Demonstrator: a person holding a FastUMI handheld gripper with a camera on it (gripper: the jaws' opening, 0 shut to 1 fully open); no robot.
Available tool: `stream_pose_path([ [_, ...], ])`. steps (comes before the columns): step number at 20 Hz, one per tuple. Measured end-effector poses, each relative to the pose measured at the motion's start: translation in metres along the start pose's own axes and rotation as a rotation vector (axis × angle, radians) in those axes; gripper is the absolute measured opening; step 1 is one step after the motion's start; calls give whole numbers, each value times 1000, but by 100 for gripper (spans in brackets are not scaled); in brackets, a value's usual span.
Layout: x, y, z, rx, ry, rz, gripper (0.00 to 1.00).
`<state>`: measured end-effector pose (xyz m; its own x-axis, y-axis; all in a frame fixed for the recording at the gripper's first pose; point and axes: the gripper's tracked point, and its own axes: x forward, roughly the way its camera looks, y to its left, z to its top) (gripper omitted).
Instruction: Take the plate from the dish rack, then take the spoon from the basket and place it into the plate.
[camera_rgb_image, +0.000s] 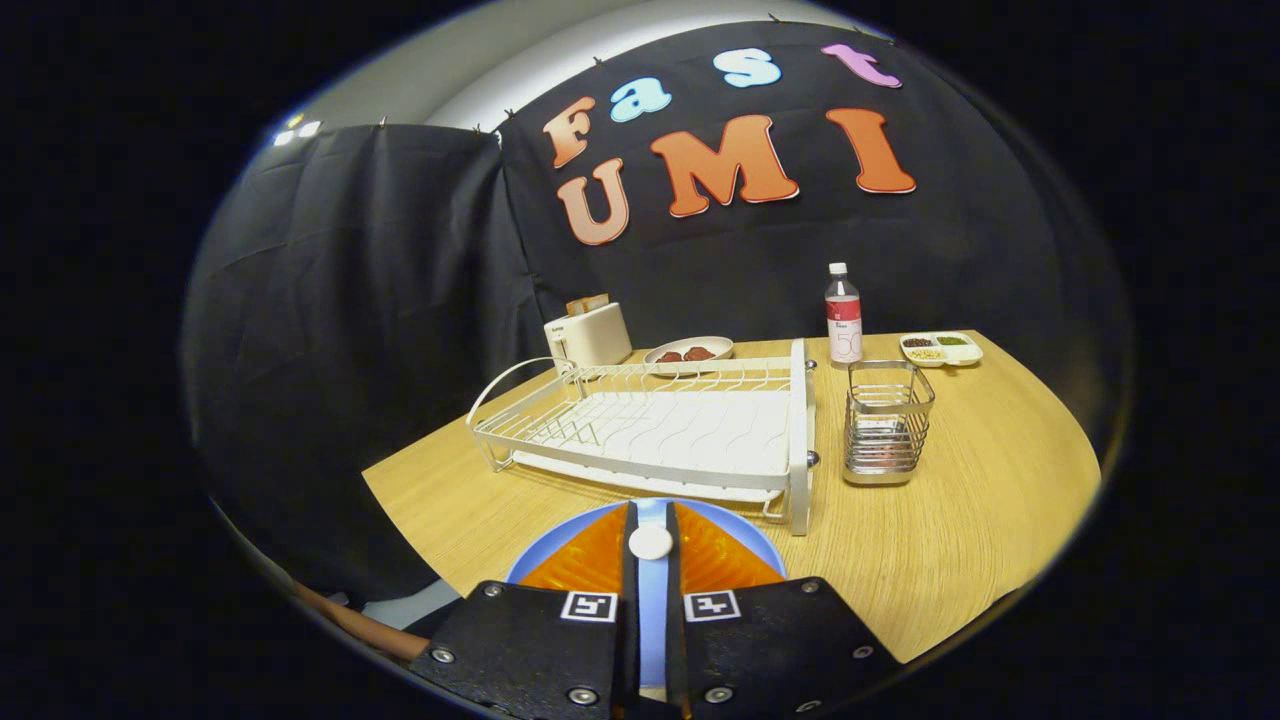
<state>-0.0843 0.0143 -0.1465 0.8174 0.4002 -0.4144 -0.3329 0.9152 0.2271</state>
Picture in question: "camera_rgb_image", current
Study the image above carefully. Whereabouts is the metal wire basket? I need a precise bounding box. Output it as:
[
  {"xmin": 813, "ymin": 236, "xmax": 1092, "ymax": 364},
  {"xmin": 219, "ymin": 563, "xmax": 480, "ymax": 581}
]
[{"xmin": 843, "ymin": 360, "xmax": 936, "ymax": 487}]

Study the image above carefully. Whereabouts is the black backdrop cloth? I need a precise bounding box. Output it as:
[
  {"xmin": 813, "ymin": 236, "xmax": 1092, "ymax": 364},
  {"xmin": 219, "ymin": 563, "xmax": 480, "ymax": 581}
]
[{"xmin": 180, "ymin": 20, "xmax": 1136, "ymax": 601}]

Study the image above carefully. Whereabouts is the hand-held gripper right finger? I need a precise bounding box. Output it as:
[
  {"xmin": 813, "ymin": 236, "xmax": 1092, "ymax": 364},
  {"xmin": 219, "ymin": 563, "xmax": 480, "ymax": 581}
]
[{"xmin": 665, "ymin": 503, "xmax": 901, "ymax": 720}]

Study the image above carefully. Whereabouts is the small white dish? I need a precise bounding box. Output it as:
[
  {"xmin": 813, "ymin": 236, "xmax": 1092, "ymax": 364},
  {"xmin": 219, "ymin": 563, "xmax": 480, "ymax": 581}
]
[{"xmin": 643, "ymin": 336, "xmax": 735, "ymax": 373}]

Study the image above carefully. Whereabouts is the white wire dish rack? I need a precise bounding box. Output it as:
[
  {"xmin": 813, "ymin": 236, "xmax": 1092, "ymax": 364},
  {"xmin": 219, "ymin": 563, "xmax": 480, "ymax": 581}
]
[{"xmin": 467, "ymin": 338, "xmax": 819, "ymax": 537}]

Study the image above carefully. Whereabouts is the white toaster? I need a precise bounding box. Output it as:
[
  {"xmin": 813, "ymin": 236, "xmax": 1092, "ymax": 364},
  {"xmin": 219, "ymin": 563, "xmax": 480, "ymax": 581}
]
[{"xmin": 544, "ymin": 303, "xmax": 633, "ymax": 369}]

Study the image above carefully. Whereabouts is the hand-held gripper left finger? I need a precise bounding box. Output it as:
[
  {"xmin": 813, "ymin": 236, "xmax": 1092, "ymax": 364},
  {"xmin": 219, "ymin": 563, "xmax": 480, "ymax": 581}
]
[{"xmin": 410, "ymin": 503, "xmax": 641, "ymax": 720}]

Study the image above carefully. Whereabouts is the blue plate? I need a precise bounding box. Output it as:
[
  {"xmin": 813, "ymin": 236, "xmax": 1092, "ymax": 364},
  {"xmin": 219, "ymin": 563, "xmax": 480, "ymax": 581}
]
[{"xmin": 505, "ymin": 497, "xmax": 789, "ymax": 591}]

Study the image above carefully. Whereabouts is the white divided snack tray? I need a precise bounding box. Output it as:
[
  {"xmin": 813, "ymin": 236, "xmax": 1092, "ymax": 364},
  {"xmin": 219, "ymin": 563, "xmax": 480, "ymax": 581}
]
[{"xmin": 899, "ymin": 331, "xmax": 984, "ymax": 368}]

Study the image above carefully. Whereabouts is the red label plastic bottle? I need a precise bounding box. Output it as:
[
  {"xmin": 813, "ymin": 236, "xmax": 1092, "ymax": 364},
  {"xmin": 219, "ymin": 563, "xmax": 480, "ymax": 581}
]
[{"xmin": 825, "ymin": 262, "xmax": 864, "ymax": 366}]

